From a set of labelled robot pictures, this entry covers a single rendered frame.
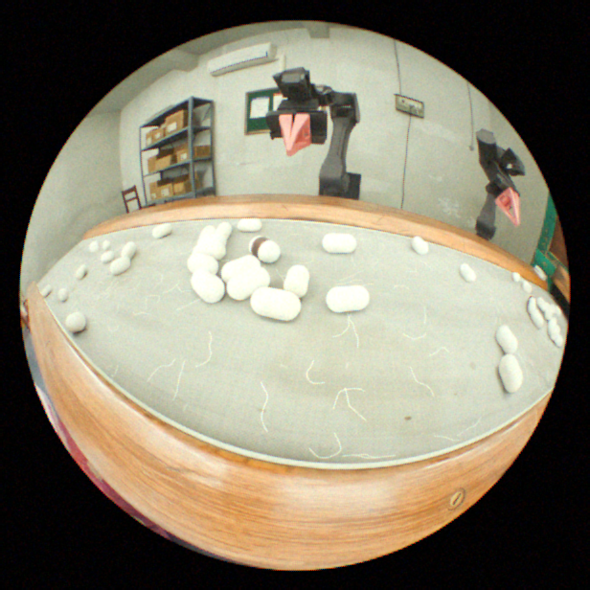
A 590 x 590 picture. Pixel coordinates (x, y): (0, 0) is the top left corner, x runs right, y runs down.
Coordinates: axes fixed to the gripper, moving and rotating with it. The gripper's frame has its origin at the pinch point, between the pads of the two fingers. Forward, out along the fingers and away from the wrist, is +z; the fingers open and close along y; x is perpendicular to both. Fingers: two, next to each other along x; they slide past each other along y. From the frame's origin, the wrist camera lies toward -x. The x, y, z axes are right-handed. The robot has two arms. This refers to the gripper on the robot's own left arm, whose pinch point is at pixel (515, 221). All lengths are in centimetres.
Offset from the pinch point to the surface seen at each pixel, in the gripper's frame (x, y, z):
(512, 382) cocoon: -9.3, -25.2, 27.5
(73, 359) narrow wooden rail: -13, -57, 30
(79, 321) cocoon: -10, -63, 28
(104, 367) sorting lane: -10, -56, 30
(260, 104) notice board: 72, -122, -200
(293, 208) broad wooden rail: 8.9, -47.0, 5.5
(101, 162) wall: 50, -459, -197
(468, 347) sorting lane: -5.1, -28.2, 24.7
